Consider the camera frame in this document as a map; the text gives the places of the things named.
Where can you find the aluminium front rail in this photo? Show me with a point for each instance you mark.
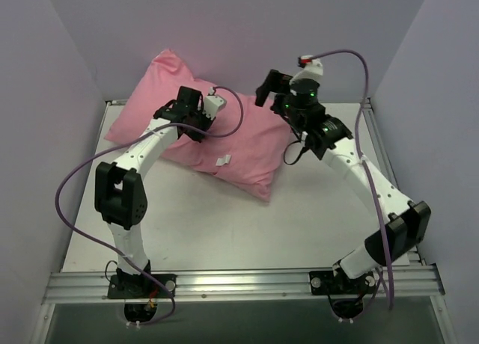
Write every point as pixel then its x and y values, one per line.
pixel 92 287

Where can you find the aluminium right side rail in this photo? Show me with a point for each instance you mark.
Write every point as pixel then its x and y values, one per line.
pixel 389 172

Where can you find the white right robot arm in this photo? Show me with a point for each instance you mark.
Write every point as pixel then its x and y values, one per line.
pixel 402 221

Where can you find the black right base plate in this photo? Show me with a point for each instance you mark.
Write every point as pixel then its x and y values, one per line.
pixel 345 296

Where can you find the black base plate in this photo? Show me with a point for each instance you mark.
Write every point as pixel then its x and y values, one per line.
pixel 345 296
pixel 123 286

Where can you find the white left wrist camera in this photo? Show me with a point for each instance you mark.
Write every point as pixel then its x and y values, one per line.
pixel 212 104

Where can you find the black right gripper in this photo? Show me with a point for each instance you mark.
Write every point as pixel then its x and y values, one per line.
pixel 275 85

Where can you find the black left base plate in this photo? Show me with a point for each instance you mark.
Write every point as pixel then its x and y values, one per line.
pixel 123 286

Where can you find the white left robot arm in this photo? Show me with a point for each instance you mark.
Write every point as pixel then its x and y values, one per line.
pixel 119 194

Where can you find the aluminium rail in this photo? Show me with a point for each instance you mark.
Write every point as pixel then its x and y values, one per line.
pixel 389 172
pixel 123 102
pixel 92 287

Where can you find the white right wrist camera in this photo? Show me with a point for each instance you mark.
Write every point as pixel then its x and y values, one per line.
pixel 310 68

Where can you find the aluminium back rail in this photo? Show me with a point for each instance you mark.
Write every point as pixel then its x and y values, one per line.
pixel 123 102

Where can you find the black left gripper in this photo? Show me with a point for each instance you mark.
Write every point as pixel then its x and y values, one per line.
pixel 200 120

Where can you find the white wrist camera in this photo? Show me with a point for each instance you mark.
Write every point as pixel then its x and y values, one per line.
pixel 310 68
pixel 212 104

